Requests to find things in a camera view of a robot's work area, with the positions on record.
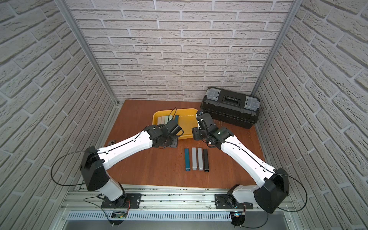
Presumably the white vent grille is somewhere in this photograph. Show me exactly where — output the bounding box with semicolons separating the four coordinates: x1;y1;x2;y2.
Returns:
67;210;231;221

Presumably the aluminium right corner post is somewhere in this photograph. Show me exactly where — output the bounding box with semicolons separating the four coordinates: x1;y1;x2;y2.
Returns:
251;0;302;97

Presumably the black bar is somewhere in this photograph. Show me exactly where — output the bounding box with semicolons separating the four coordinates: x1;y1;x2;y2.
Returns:
203;149;209;172

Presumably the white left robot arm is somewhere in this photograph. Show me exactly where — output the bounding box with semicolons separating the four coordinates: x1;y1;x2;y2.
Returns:
80;120;184;204

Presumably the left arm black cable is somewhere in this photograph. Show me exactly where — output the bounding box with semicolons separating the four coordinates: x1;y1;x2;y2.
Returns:
50;107;185;225

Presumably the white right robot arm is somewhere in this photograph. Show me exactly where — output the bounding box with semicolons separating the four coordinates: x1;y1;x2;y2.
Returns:
192;111;289;214

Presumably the black plastic toolbox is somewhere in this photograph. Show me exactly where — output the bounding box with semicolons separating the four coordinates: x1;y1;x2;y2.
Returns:
201;87;260;129

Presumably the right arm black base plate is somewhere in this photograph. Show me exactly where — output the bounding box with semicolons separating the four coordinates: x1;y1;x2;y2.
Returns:
214;194;254;210

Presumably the aluminium corner post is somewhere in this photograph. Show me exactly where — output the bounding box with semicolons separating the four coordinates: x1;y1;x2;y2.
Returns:
55;0;119;106
251;0;302;97

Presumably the light grey bar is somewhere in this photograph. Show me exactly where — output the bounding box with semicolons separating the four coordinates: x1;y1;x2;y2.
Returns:
192;147;197;171

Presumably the aluminium left corner post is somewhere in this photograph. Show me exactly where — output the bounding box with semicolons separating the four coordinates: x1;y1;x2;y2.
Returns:
55;0;119;106

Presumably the aluminium front mounting rail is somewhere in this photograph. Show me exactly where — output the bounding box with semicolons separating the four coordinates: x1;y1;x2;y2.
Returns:
58;183;297;213

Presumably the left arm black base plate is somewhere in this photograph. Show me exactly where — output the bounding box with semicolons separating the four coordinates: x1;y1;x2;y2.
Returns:
101;193;142;209

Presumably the yellow plastic tray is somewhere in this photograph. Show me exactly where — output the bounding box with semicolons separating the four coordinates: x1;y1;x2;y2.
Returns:
152;108;198;140

